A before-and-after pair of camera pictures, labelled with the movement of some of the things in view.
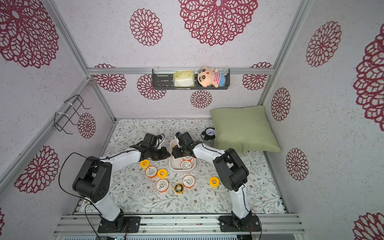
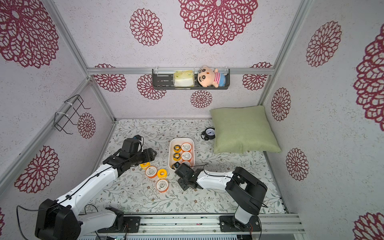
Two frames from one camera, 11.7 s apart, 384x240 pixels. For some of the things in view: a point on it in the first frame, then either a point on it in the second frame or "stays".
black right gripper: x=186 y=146 to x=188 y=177
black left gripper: x=164 y=154 to x=149 y=154
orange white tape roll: x=162 y=185 stays
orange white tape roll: x=151 y=172 stays
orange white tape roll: x=187 y=158 stays
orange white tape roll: x=186 y=165 stays
